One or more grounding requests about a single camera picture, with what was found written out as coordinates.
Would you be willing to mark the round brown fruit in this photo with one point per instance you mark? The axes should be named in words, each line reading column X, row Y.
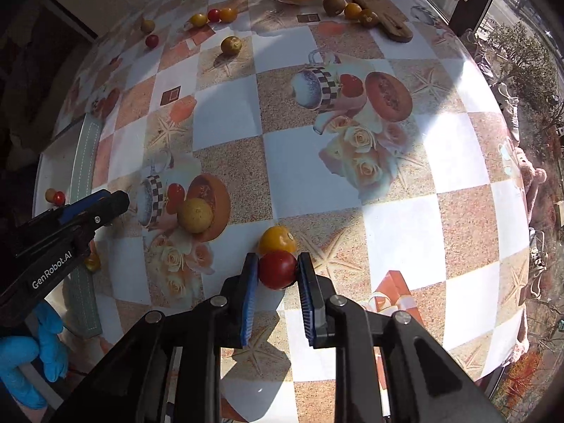
column 334, row 4

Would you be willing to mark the red cherry tomato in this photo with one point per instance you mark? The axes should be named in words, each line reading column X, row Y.
column 152, row 41
column 59, row 198
column 213, row 15

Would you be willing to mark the person's left hand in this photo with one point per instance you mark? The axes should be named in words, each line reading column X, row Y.
column 26, row 361

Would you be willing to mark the small brown fruit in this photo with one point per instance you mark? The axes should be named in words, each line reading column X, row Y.
column 147, row 26

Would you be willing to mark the long wooden board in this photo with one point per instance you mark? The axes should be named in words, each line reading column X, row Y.
column 387, row 13

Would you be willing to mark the grey shoe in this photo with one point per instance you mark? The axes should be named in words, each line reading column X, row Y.
column 537, row 268

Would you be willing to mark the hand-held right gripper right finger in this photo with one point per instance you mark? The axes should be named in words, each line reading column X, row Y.
column 307, row 299

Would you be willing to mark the orange-yellow cherry tomato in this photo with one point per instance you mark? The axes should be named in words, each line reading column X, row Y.
column 228, row 15

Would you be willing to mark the checkered printed tablecloth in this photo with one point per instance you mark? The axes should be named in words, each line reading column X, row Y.
column 299, row 163

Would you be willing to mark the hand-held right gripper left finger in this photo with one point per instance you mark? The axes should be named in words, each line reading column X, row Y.
column 249, row 299

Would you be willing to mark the dark window frame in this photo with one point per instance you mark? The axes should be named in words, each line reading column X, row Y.
column 473, row 0

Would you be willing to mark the yellow cherry tomato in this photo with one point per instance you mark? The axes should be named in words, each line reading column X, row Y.
column 198, row 20
column 50, row 194
column 231, row 46
column 92, row 263

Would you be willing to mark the white sneaker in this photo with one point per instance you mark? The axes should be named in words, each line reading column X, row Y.
column 506, row 105

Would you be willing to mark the large red tomato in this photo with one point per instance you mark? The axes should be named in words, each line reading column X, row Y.
column 277, row 270

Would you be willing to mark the dark yellow tomato with calyx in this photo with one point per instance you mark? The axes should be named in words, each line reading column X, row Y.
column 368, row 18

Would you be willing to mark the pink plush slipper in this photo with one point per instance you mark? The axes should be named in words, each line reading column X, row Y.
column 533, row 180

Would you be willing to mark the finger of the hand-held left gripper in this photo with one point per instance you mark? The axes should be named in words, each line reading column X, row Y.
column 79, row 208
column 112, row 207

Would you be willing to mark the heart-shaped yellow tomato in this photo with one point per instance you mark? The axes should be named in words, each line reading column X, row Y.
column 275, row 238

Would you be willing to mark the tan round fruit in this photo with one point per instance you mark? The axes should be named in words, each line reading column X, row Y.
column 195, row 215

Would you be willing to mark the beige shoe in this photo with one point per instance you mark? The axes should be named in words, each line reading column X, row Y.
column 483, row 65

